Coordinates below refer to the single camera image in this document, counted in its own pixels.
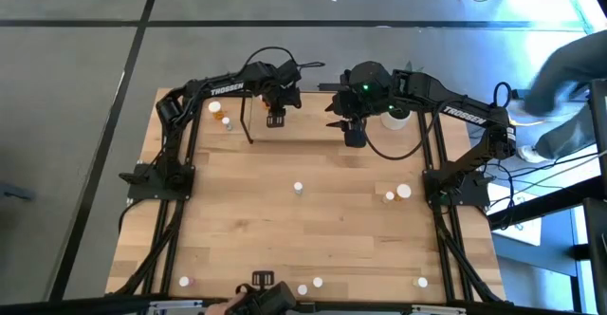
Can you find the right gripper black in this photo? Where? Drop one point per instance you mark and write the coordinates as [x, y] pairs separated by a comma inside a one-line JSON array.
[[353, 120]]

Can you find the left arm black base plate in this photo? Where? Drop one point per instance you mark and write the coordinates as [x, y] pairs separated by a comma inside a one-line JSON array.
[[142, 189]]

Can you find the black metal desk frame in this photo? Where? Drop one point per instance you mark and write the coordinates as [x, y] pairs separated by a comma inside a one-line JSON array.
[[598, 139]]

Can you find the black beam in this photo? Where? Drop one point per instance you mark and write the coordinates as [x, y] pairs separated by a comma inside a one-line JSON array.
[[71, 309]]

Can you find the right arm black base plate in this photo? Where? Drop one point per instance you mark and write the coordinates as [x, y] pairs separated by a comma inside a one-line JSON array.
[[474, 194]]

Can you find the person's hand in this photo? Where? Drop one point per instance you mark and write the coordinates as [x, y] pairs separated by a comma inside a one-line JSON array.
[[225, 305]]

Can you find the white paper sheet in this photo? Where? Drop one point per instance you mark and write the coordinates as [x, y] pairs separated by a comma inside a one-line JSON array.
[[517, 229]]

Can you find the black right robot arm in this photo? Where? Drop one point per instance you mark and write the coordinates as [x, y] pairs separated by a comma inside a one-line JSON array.
[[427, 92]]

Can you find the black aluminium table frame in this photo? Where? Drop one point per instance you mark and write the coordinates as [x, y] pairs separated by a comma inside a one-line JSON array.
[[161, 220]]

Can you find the silver aluminium bracket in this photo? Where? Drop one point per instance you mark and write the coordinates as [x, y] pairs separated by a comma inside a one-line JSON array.
[[175, 305], [436, 310]]

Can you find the large orange pill bottle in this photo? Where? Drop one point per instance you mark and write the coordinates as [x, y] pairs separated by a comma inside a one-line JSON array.
[[404, 190], [215, 106]]

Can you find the green plant in white pot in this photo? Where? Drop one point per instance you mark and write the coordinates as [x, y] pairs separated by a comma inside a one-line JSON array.
[[395, 121]]

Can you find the grey floor object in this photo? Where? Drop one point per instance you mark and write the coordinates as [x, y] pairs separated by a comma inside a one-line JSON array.
[[16, 192]]

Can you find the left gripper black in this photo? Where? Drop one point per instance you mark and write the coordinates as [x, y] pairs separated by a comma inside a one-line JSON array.
[[280, 98]]

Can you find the person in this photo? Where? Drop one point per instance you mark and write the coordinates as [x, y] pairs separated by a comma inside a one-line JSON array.
[[569, 63]]

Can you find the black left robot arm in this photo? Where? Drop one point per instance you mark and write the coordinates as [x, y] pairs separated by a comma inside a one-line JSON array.
[[199, 89]]

